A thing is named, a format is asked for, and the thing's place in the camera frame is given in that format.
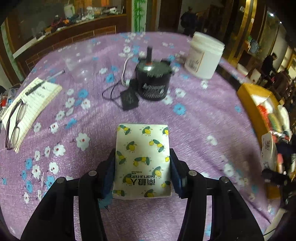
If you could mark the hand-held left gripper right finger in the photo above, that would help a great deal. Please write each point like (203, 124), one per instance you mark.
(177, 178)

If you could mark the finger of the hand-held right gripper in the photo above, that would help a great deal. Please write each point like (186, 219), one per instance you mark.
(275, 176)

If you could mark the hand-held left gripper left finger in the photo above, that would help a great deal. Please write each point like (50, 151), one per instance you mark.
(108, 183)

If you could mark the white tissue pack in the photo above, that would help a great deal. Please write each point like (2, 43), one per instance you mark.
(268, 148)

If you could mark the lemon print tissue pack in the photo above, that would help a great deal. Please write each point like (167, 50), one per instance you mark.
(143, 160)

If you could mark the yellow cardboard box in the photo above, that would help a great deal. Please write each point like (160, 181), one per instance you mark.
(248, 97)

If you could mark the purple floral tablecloth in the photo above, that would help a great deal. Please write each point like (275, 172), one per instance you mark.
(208, 115)

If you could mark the black electric motor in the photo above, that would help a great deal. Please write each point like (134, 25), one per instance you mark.
(152, 85)

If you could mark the eyeglasses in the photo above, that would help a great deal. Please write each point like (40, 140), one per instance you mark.
(15, 136)

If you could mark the lined paper notebook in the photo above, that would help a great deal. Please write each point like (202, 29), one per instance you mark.
(39, 97)

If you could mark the clear plastic cup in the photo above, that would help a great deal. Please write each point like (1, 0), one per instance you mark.
(81, 71)

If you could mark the silver pen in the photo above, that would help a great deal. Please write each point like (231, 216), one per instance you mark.
(56, 74)

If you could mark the black pen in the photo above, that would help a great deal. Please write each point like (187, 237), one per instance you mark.
(34, 87)

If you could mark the white plastic jar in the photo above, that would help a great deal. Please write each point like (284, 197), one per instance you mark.
(203, 58)

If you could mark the wooden counter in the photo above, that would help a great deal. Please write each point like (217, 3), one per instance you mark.
(69, 32)

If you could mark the dark wooden door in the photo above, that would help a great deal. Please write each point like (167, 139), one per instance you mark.
(168, 14)

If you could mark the pile of assorted tools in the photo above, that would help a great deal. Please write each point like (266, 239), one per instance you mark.
(87, 16)

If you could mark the white plastic jug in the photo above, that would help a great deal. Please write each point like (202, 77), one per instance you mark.
(69, 10)

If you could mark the green bamboo wall sticker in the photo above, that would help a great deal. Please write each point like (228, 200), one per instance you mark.
(138, 14)

